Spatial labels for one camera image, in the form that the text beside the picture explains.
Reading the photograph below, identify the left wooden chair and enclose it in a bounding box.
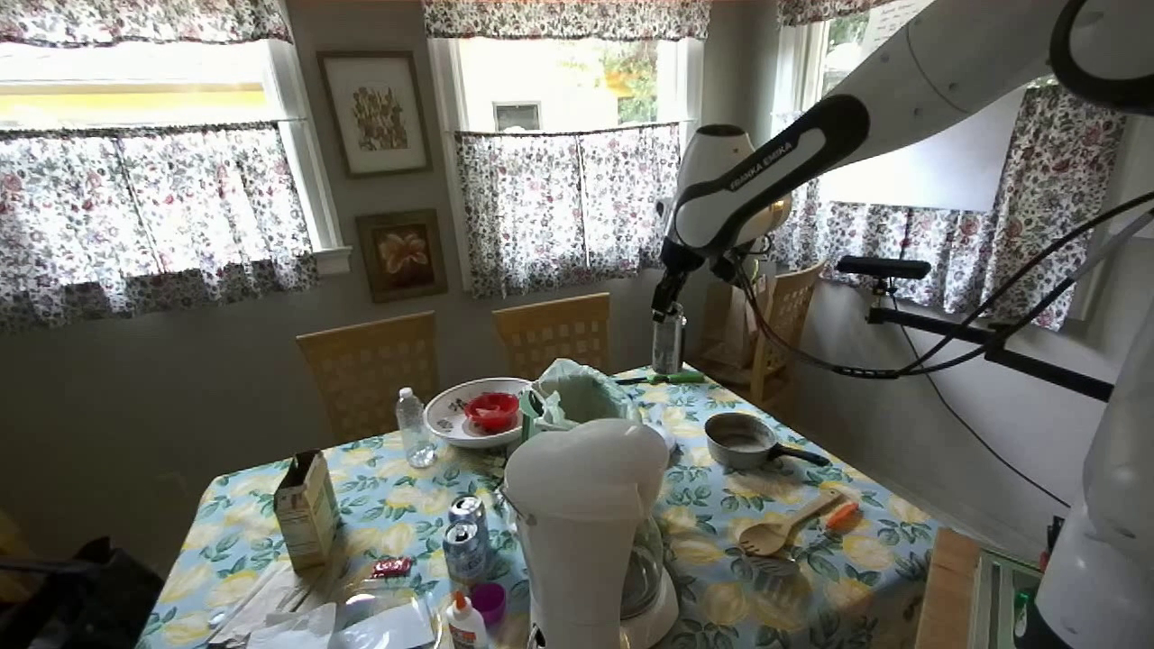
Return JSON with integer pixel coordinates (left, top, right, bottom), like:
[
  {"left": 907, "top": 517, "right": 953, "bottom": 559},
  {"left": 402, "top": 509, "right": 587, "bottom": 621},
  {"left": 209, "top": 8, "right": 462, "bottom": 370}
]
[{"left": 296, "top": 311, "right": 436, "bottom": 441}]

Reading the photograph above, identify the white coffee maker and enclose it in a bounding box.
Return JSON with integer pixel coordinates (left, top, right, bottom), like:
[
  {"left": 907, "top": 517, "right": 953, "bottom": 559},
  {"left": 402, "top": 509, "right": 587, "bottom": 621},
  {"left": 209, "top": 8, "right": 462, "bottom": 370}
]
[{"left": 499, "top": 418, "right": 676, "bottom": 649}]

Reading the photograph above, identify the right wooden chair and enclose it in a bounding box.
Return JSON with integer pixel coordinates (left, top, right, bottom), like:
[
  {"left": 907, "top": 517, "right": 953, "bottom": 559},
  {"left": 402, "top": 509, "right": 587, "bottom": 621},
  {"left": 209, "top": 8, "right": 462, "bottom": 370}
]
[{"left": 691, "top": 265, "right": 820, "bottom": 410}]

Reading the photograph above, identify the brown carton box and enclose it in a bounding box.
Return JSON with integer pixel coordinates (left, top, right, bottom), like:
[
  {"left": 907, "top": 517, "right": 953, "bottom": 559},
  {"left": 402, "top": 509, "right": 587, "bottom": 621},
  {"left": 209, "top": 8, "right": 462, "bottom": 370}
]
[{"left": 275, "top": 450, "right": 342, "bottom": 573}]

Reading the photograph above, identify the upper framed picture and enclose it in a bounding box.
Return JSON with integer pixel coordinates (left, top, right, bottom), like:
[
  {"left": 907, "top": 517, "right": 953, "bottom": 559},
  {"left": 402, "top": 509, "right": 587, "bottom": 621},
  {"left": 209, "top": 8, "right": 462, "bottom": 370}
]
[{"left": 322, "top": 50, "right": 427, "bottom": 177}]

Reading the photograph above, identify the wooden slotted spoon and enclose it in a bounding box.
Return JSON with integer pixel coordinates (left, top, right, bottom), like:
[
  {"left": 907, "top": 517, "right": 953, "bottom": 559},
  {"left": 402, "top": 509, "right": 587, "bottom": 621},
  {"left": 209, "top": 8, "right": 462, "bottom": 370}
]
[{"left": 739, "top": 495, "right": 840, "bottom": 559}]

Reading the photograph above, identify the purple cup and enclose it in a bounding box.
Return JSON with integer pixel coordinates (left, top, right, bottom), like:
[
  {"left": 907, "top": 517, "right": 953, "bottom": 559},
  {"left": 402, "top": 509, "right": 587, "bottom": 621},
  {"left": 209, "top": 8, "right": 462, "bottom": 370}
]
[{"left": 469, "top": 582, "right": 509, "bottom": 628}]

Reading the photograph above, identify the wooden chair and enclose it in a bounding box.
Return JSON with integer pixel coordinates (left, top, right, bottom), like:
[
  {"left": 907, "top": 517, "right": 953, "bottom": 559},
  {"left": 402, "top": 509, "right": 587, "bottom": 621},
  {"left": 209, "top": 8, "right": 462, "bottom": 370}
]
[
  {"left": 492, "top": 291, "right": 608, "bottom": 376},
  {"left": 296, "top": 311, "right": 436, "bottom": 441},
  {"left": 691, "top": 265, "right": 820, "bottom": 410}
]

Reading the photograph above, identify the right floral curtain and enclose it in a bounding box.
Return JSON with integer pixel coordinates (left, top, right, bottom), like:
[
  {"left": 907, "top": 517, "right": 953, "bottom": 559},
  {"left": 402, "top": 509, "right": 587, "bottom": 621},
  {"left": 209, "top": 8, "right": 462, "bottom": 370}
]
[{"left": 770, "top": 81, "right": 1127, "bottom": 320}]

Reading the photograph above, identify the small red object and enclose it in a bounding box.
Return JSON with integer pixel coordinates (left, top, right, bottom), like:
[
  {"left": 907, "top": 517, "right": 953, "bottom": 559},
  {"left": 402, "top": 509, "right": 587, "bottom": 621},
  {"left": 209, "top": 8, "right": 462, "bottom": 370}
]
[{"left": 371, "top": 553, "right": 414, "bottom": 578}]

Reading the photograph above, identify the lemon print tablecloth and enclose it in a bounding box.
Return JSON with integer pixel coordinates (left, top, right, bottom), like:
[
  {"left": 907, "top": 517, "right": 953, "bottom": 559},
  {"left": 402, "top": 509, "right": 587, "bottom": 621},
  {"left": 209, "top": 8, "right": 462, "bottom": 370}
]
[{"left": 138, "top": 376, "right": 938, "bottom": 649}]

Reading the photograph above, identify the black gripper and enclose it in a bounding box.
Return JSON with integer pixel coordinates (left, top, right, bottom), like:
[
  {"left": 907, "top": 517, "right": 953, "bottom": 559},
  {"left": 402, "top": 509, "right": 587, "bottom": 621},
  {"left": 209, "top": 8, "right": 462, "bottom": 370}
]
[{"left": 652, "top": 236, "right": 750, "bottom": 313}]

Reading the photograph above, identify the grey frying pan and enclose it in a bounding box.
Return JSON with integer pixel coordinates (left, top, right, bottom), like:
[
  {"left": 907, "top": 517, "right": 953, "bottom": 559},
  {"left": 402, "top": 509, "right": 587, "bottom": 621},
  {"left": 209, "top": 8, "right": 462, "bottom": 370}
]
[{"left": 704, "top": 410, "right": 820, "bottom": 469}]

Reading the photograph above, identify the middle wooden chair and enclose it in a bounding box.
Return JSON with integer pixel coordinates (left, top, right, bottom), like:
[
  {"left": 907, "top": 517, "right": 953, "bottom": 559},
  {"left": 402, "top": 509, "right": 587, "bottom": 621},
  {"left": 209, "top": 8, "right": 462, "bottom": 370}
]
[{"left": 492, "top": 291, "right": 608, "bottom": 376}]

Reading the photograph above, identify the middle floral curtain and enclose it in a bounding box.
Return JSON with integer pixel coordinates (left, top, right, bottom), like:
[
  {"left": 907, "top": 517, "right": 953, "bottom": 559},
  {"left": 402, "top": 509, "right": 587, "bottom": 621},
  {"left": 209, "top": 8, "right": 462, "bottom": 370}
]
[{"left": 453, "top": 121, "right": 682, "bottom": 300}]

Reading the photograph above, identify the silver drink can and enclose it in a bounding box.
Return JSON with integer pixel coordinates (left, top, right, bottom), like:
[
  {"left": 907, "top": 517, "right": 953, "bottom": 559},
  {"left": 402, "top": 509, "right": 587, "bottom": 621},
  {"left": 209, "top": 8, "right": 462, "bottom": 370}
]
[{"left": 652, "top": 305, "right": 686, "bottom": 376}]

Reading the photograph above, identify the framed picture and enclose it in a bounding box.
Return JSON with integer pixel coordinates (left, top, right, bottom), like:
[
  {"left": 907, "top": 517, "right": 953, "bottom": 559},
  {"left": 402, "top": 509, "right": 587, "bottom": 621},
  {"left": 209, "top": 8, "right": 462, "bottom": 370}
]
[
  {"left": 356, "top": 207, "right": 448, "bottom": 303},
  {"left": 322, "top": 50, "right": 427, "bottom": 177}
]

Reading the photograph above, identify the small patterned jar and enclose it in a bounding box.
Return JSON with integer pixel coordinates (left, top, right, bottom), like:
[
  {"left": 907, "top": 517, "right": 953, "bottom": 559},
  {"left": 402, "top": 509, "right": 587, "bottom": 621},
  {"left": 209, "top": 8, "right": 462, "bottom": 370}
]
[{"left": 444, "top": 497, "right": 491, "bottom": 582}]

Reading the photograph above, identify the clear plastic water bottle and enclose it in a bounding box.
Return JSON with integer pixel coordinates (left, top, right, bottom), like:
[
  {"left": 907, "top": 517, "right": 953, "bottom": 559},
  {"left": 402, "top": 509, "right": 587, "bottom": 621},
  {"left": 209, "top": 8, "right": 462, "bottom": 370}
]
[{"left": 395, "top": 386, "right": 436, "bottom": 469}]

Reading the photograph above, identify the lower framed picture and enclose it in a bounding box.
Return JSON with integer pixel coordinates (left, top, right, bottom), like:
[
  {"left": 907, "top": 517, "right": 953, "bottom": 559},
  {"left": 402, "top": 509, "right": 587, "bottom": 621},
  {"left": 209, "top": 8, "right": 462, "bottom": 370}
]
[{"left": 356, "top": 207, "right": 448, "bottom": 303}]

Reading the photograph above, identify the left floral curtain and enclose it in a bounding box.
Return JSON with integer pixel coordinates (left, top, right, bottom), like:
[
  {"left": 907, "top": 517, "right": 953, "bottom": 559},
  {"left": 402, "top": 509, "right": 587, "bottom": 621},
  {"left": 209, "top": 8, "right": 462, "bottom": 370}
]
[{"left": 0, "top": 121, "right": 317, "bottom": 330}]

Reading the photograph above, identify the orange handled utensil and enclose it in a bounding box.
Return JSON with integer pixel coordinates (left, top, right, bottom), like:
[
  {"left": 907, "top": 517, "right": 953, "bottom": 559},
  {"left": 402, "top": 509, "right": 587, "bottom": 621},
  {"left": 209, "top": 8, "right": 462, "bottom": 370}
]
[{"left": 820, "top": 502, "right": 861, "bottom": 532}]

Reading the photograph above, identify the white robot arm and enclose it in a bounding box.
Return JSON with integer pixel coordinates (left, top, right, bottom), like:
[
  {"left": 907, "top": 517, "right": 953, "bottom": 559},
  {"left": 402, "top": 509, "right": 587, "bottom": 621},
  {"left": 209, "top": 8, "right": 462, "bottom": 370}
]
[{"left": 652, "top": 0, "right": 1154, "bottom": 316}]

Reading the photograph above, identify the black camera on stand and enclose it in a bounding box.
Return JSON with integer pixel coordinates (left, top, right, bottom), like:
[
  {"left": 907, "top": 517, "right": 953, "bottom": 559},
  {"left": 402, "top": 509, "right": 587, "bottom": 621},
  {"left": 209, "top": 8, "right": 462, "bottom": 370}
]
[{"left": 836, "top": 255, "right": 1113, "bottom": 398}]

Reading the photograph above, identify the white glue bottle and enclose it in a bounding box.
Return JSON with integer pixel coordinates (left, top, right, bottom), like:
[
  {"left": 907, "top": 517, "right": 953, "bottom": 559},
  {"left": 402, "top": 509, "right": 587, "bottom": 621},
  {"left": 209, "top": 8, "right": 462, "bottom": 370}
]
[{"left": 448, "top": 592, "right": 491, "bottom": 649}]

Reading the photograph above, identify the floral curtain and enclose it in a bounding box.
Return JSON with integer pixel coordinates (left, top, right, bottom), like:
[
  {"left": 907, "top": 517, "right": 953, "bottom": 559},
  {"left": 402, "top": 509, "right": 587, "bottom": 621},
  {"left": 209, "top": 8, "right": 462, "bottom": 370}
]
[
  {"left": 0, "top": 121, "right": 317, "bottom": 330},
  {"left": 453, "top": 121, "right": 682, "bottom": 300},
  {"left": 770, "top": 81, "right": 1127, "bottom": 320}
]

